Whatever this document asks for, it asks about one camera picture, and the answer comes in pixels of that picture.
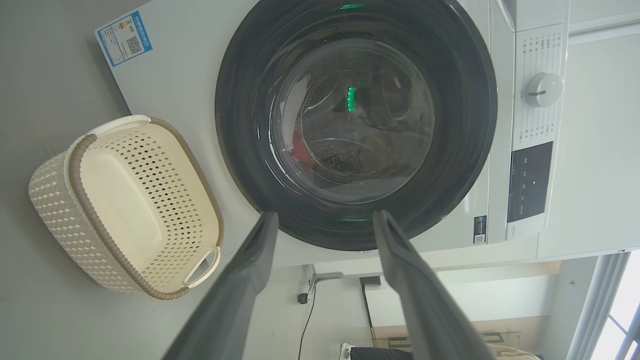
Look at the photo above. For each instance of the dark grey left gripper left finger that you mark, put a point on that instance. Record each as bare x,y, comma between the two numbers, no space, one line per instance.
235,300

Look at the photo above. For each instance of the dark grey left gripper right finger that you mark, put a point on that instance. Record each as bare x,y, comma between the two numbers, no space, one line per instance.
425,310

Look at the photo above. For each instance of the washing machine glass door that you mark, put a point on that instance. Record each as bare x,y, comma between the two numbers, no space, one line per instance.
240,100

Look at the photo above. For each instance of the cream perforated laundry basket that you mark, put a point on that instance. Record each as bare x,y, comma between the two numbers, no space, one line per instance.
120,200

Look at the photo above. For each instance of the white front-load washing machine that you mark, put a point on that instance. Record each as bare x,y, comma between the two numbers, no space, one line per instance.
170,75

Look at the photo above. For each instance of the white control dial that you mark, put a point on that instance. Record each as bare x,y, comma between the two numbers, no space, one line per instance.
544,90

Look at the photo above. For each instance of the white sneaker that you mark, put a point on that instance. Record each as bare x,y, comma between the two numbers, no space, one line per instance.
347,352

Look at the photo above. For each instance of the pale grey window curtain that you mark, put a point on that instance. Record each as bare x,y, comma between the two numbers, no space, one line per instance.
595,310

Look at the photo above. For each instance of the blue energy label sticker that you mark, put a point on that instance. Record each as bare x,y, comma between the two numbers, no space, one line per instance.
124,39

